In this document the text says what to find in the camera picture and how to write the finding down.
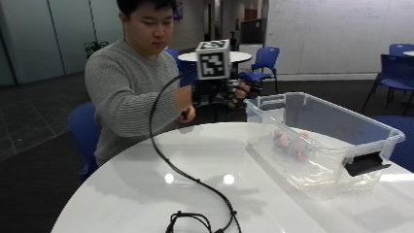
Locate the pastel pink blue plush toy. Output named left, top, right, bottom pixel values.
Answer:
left=268, top=128, right=312, bottom=162

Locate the white cube with black markers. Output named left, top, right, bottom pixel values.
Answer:
left=194, top=39, right=233, bottom=81

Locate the the person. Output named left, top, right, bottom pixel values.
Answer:
left=83, top=0, right=198, bottom=168

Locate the green potted plant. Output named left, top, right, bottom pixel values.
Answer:
left=82, top=40, right=110, bottom=59

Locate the black cabinet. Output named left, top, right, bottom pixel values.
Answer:
left=239, top=18, right=264, bottom=46

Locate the short looped black cable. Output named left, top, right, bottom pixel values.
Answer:
left=163, top=210, right=214, bottom=233

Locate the purple wall poster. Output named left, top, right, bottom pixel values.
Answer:
left=171, top=1, right=185, bottom=21

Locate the long black cable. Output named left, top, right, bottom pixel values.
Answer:
left=147, top=71, right=243, bottom=233

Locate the black bin latch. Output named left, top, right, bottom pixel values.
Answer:
left=342, top=150, right=391, bottom=178

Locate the clear plastic storage bin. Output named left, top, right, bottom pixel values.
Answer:
left=243, top=91, right=407, bottom=201

